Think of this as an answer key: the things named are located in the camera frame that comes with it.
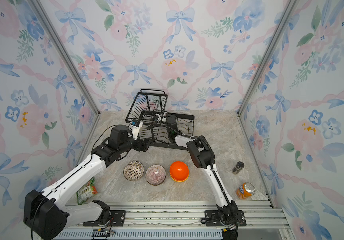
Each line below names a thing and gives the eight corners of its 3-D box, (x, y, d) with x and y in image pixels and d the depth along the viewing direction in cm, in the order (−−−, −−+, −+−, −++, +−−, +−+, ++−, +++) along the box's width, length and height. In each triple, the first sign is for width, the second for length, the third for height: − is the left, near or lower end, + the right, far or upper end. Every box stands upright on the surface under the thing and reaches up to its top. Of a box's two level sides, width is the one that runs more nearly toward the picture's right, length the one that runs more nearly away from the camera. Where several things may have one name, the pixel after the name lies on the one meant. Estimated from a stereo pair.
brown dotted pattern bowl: (124, 180, 88) (121, 177, 84) (127, 164, 94) (125, 161, 90) (142, 180, 88) (141, 177, 84) (144, 165, 94) (143, 161, 90)
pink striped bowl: (146, 187, 85) (144, 183, 80) (148, 168, 92) (146, 164, 87) (165, 187, 85) (165, 183, 80) (166, 168, 92) (166, 164, 87)
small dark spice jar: (232, 174, 90) (238, 167, 82) (231, 169, 93) (236, 161, 84) (238, 175, 90) (245, 167, 82) (236, 169, 93) (243, 161, 84)
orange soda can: (236, 200, 82) (245, 194, 72) (234, 189, 85) (241, 182, 76) (247, 200, 82) (257, 194, 72) (244, 189, 85) (253, 182, 76)
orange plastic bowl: (169, 183, 87) (169, 178, 81) (170, 167, 93) (169, 161, 87) (188, 183, 87) (189, 178, 81) (187, 167, 93) (188, 161, 87)
